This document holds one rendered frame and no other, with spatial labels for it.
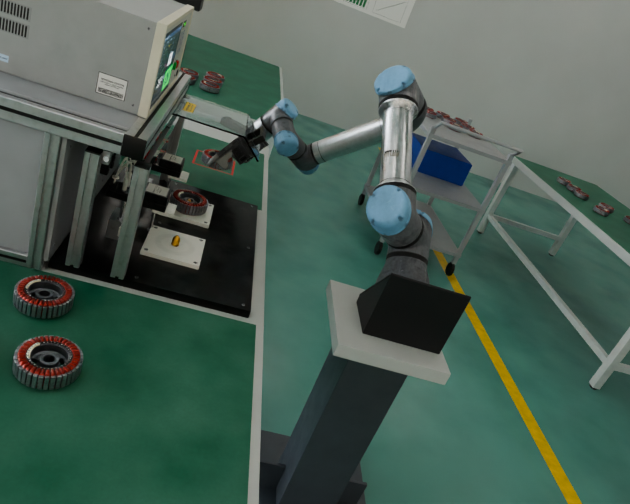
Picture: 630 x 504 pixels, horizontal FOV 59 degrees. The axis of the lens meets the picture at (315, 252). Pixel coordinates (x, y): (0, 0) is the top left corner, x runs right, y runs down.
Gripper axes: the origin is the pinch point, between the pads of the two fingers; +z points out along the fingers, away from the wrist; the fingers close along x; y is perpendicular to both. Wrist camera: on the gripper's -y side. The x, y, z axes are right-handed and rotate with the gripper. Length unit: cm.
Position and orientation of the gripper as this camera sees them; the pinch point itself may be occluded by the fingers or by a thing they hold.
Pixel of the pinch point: (215, 160)
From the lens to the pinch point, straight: 204.0
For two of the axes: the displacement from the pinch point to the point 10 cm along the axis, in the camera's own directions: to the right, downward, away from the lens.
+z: -7.5, 4.9, 4.4
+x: 3.2, -3.2, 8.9
